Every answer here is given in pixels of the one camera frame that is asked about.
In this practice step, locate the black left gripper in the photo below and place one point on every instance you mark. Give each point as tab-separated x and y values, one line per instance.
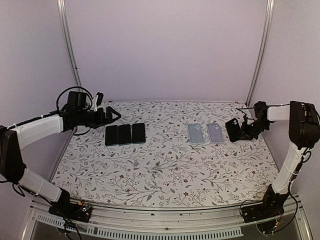
109	119

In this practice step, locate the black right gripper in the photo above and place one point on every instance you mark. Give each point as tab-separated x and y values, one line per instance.
245	133

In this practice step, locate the black silicone phone case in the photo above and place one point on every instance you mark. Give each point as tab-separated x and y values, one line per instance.
233	130

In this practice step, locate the lilac silicone phone case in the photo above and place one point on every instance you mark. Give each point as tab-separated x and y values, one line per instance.
215	133

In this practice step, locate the light blue silicone phone case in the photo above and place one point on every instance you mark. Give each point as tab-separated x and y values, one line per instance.
195	134

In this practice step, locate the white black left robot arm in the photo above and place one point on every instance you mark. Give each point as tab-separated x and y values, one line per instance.
29	149

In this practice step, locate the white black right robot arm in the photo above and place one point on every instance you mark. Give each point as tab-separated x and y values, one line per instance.
303	131

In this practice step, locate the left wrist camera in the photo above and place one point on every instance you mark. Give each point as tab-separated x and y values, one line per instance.
97	101

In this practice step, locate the aluminium right rear frame post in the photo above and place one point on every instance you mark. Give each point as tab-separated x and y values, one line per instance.
268	16

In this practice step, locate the aluminium frame post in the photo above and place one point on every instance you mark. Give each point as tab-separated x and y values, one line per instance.
62	13
268	16

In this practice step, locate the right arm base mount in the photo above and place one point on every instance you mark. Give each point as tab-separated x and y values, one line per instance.
265	211

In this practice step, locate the aluminium front rail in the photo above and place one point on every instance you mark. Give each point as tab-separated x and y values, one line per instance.
121	222

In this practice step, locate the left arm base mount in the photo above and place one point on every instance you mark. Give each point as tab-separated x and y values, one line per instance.
79	211

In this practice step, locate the aluminium left rear frame post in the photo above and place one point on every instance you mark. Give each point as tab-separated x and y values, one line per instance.
62	13

